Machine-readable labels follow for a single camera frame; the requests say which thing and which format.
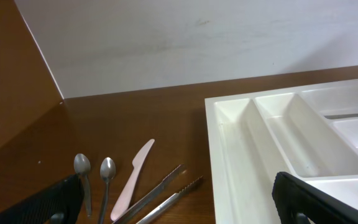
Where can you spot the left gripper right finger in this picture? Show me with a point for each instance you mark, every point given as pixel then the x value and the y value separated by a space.
pixel 299 202

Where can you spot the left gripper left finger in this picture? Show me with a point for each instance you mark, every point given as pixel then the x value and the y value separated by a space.
pixel 59 203

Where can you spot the small steel teaspoon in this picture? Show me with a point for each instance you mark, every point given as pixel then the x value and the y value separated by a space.
pixel 107 173
pixel 82 167

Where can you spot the pink plastic knife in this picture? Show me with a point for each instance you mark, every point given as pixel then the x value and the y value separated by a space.
pixel 123 201

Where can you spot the white plastic cutlery tray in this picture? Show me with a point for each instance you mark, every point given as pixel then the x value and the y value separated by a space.
pixel 308 131

